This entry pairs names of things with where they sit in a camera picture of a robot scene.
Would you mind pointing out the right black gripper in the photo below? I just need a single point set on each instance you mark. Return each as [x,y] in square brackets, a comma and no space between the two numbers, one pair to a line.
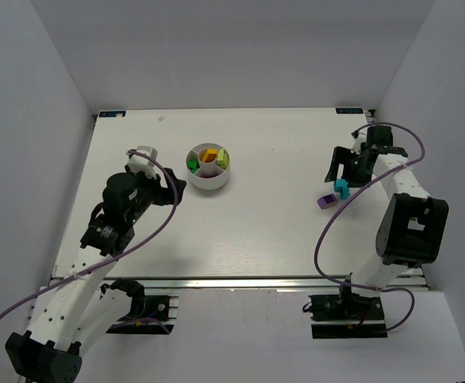
[352,167]

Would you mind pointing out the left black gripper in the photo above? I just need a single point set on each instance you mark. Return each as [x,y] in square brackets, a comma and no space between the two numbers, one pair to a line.
[168,189]

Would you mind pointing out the cyan lego brick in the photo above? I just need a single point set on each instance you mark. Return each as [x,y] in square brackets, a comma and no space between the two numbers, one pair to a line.
[341,187]

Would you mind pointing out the purple curved lego brick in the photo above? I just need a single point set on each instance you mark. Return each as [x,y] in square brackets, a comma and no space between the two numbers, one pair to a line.
[327,201]

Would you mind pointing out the green curved lego brick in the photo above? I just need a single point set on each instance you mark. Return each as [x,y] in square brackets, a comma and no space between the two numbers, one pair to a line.
[193,166]

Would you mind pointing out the purple 2x4 lego brick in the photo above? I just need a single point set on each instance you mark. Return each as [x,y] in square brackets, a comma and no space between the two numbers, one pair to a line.
[207,176]

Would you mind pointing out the orange 2x4 lego brick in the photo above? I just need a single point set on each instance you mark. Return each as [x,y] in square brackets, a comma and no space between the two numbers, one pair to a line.
[208,155]

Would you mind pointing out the pale lime lego brick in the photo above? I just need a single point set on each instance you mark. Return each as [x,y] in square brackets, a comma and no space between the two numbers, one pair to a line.
[222,158]

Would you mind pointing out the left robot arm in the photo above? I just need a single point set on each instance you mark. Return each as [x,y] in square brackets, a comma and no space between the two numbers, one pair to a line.
[53,346]

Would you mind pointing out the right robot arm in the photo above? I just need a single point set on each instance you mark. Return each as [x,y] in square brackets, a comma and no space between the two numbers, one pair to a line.
[411,231]

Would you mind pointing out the right blue table label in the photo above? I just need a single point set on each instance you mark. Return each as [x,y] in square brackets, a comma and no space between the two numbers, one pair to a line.
[347,111]

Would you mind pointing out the blue table label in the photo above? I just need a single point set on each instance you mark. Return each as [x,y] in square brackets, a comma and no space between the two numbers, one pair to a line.
[111,114]
[347,111]

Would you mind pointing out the white round divided container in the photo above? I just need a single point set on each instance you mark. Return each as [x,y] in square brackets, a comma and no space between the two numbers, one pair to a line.
[212,183]

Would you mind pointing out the left blue table label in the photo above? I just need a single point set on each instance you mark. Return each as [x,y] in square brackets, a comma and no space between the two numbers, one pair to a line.
[111,114]

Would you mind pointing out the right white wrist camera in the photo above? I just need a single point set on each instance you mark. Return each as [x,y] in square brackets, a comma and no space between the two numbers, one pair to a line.
[359,142]

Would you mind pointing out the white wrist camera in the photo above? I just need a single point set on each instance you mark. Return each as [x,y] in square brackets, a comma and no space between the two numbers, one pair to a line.
[359,142]
[137,163]

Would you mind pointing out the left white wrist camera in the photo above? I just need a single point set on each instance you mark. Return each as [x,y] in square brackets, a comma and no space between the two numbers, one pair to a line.
[137,163]

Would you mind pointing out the aluminium table rail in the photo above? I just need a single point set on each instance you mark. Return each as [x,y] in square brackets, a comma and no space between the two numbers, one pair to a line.
[411,281]

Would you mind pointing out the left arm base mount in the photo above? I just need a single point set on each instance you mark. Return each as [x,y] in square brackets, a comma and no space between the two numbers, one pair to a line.
[151,313]

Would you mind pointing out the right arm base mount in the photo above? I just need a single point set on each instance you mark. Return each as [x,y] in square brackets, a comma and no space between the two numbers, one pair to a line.
[330,319]

